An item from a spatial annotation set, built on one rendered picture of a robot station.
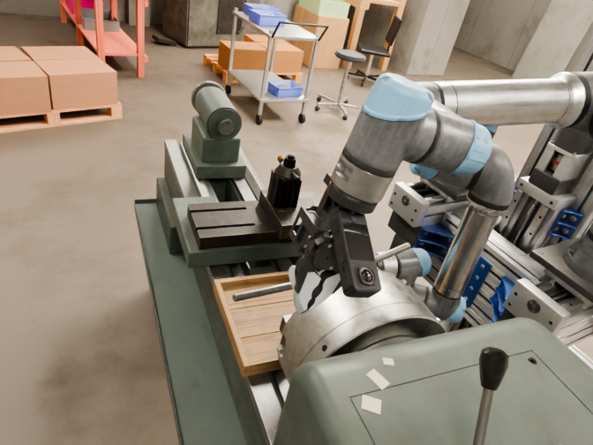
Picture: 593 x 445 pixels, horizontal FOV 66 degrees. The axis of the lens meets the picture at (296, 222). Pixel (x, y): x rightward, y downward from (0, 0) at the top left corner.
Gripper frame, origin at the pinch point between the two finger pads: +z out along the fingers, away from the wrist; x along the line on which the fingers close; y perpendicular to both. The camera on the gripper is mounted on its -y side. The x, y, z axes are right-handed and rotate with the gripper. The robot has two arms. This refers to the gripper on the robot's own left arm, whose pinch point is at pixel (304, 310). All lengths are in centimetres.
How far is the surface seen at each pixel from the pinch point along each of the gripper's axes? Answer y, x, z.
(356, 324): 0.6, -12.4, 3.9
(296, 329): 7.8, -7.1, 12.6
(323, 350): 0.6, -8.4, 10.0
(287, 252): 59, -34, 33
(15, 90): 343, 55, 109
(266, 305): 39, -21, 36
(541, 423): -24.6, -26.3, -2.7
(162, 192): 133, -12, 59
